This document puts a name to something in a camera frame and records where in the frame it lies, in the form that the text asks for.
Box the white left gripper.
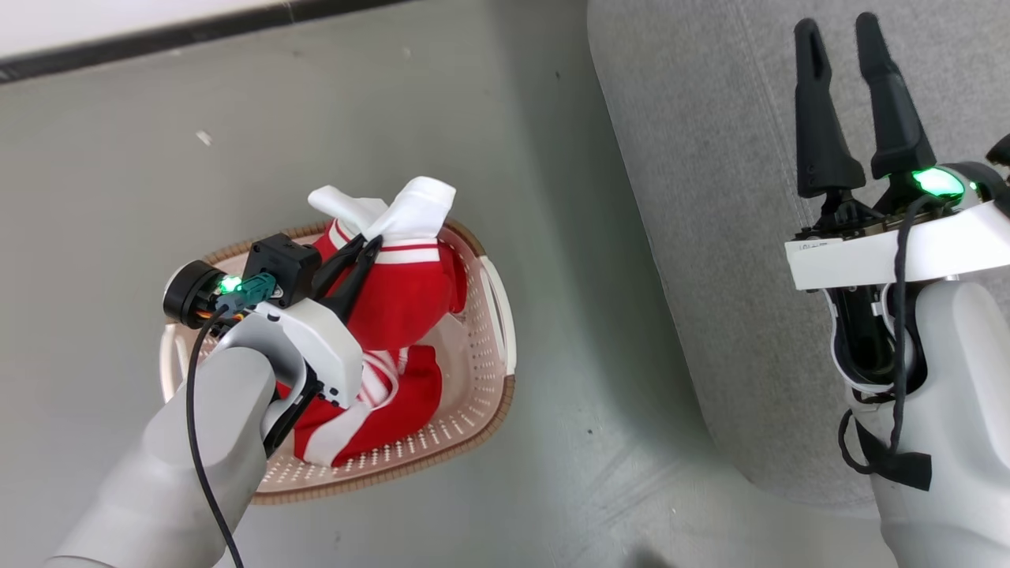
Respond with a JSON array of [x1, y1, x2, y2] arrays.
[[251, 234, 383, 409]]

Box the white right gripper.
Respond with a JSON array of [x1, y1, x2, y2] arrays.
[[785, 12, 1010, 291]]

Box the black baseboard strip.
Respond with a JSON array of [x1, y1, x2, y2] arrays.
[[0, 0, 411, 84]]

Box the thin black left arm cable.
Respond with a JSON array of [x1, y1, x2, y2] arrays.
[[186, 304, 245, 568]]

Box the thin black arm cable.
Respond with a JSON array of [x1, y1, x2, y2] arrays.
[[838, 193, 948, 476], [186, 304, 245, 568]]

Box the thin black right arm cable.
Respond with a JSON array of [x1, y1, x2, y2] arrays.
[[838, 193, 948, 476]]

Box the beige perforated laundry basket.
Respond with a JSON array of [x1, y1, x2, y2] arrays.
[[160, 221, 518, 506]]

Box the grey fabric sofa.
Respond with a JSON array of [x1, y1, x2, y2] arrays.
[[588, 0, 1010, 514]]

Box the red and white garment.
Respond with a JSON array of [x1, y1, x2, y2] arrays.
[[276, 177, 468, 468]]

